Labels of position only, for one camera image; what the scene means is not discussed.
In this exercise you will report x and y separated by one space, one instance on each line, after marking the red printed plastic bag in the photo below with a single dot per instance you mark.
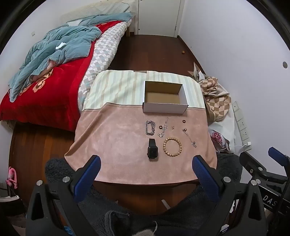
218 138

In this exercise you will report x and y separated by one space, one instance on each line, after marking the white plastic bag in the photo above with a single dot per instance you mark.
224 127

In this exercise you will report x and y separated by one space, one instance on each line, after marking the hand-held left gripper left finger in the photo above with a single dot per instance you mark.
87 179

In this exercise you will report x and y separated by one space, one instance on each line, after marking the white power strip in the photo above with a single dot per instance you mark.
241 124

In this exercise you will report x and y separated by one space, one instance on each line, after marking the pink plastic object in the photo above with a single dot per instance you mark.
12 178

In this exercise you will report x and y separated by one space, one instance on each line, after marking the dark grey fuzzy rug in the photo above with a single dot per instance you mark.
57 168

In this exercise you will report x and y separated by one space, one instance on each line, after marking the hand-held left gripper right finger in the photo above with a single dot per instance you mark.
205 177

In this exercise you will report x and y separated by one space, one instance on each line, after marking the grey checkered bed sheet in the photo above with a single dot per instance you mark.
104 52

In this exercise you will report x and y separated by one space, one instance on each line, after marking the crumpled paper bag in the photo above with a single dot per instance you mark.
196 71

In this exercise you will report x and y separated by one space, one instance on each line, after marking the bed with red blanket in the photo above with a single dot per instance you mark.
52 90

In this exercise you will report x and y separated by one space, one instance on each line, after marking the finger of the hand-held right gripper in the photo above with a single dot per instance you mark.
277 153
250 164

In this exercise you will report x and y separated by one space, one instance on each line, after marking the round wall cap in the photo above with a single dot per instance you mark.
284 64

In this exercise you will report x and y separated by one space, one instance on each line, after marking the white bed frame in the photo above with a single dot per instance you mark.
132 20

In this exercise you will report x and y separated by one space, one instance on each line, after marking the beige checkered cloth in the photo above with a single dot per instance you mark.
215 97

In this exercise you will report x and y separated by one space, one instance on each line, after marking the pink and striped tablecloth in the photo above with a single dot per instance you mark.
113 147

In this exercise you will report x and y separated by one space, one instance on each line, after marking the white paper piece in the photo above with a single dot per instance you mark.
60 45

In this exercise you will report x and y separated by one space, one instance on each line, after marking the white tape strip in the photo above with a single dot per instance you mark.
165 204

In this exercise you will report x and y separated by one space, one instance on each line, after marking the white cardboard box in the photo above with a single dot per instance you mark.
158 108

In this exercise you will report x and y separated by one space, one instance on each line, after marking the black smartwatch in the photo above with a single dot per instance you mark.
153 151

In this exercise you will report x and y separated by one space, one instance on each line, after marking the dark fleece jacket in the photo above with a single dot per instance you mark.
126 222

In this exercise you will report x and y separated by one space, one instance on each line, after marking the pale quilted pillow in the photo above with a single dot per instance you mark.
102 11

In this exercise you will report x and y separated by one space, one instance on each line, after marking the white door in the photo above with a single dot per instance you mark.
158 15

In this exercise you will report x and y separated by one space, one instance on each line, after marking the teal duvet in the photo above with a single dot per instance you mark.
68 40

